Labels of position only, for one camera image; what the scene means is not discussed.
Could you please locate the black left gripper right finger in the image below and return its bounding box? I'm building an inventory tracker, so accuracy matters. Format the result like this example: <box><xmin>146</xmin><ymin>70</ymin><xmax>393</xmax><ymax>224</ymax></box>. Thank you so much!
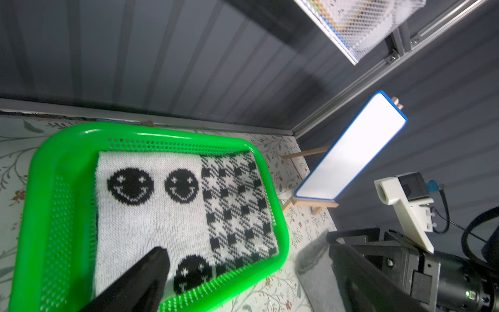
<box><xmin>329</xmin><ymin>244</ymin><xmax>426</xmax><ymax>311</ymax></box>

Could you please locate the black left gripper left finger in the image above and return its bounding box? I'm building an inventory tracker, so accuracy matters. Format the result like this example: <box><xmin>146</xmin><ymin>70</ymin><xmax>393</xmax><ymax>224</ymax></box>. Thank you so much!
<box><xmin>82</xmin><ymin>246</ymin><xmax>170</xmax><ymax>311</ymax></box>

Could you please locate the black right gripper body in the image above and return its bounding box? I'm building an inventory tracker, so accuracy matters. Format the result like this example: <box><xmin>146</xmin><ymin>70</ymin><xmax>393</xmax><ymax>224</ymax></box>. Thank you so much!
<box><xmin>326</xmin><ymin>228</ymin><xmax>498</xmax><ymax>311</ymax></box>

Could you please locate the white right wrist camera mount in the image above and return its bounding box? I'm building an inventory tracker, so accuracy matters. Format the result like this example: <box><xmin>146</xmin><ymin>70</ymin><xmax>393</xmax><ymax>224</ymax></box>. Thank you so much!
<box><xmin>374</xmin><ymin>172</ymin><xmax>435</xmax><ymax>254</ymax></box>

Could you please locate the green plastic basket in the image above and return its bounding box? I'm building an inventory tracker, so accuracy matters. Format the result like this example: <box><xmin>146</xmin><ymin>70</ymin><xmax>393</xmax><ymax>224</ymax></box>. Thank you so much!
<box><xmin>9</xmin><ymin>122</ymin><xmax>290</xmax><ymax>311</ymax></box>

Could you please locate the smiley face patterned scarf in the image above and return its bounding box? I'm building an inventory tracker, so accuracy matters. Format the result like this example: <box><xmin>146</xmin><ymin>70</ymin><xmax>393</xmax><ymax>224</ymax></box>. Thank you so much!
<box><xmin>94</xmin><ymin>152</ymin><xmax>279</xmax><ymax>298</ymax></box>

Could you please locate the blue framed whiteboard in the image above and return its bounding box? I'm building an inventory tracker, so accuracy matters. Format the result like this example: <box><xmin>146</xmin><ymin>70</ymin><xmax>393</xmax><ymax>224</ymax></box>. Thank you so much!
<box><xmin>294</xmin><ymin>91</ymin><xmax>408</xmax><ymax>200</ymax></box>

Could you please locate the dark grey scarf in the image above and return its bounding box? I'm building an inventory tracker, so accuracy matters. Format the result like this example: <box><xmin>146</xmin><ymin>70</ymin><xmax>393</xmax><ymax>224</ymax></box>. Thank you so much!
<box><xmin>295</xmin><ymin>230</ymin><xmax>345</xmax><ymax>311</ymax></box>

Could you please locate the white wire wall basket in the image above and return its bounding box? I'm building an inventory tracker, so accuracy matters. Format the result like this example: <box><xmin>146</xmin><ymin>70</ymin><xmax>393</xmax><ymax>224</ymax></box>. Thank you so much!
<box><xmin>295</xmin><ymin>0</ymin><xmax>426</xmax><ymax>65</ymax></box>

